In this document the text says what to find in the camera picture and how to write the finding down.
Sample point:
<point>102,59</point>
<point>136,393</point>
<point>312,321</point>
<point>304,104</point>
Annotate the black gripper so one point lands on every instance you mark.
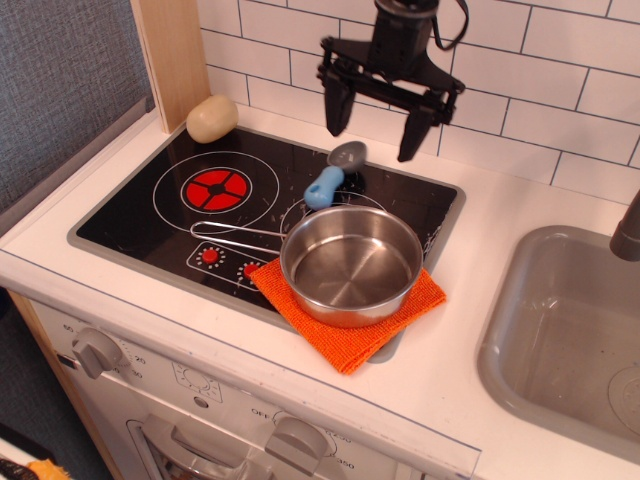
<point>392,67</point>

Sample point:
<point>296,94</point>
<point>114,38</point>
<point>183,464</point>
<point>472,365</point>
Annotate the blue-handled grey scoop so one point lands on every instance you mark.
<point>345,159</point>

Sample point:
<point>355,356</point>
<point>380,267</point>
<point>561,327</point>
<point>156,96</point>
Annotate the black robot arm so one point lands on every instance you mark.
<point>407,6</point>

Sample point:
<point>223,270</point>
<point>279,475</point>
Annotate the red stove knob right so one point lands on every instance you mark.
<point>249,269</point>

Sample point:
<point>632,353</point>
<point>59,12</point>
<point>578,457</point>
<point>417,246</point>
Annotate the red stove knob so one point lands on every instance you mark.
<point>249,269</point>
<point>210,256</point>

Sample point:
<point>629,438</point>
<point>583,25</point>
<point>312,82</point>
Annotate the black toy stove top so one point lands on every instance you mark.
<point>243,179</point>

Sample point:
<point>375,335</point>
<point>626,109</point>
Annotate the red stove knob left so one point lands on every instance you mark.
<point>210,256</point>

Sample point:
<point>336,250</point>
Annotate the stainless steel pot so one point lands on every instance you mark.
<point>348,266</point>

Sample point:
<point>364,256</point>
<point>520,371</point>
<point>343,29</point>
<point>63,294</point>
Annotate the beige toy potato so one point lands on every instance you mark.
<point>212,119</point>

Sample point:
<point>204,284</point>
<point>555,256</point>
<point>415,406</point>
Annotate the orange cloth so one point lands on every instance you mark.
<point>346,349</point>

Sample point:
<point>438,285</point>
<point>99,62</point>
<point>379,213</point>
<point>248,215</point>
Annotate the grey faucet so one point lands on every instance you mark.
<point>625,242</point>

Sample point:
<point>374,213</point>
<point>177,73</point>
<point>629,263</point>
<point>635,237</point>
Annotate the grey sink basin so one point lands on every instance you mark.
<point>561,350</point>

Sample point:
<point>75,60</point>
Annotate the grey oven knob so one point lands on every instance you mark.
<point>297,444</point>

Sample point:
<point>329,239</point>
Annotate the grey timer knob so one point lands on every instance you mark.
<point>96,352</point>

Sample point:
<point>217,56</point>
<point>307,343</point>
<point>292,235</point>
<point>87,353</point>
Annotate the wooden post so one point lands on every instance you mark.
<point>170,37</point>

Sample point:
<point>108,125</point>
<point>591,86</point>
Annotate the grey oven door handle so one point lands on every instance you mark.
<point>194,453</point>

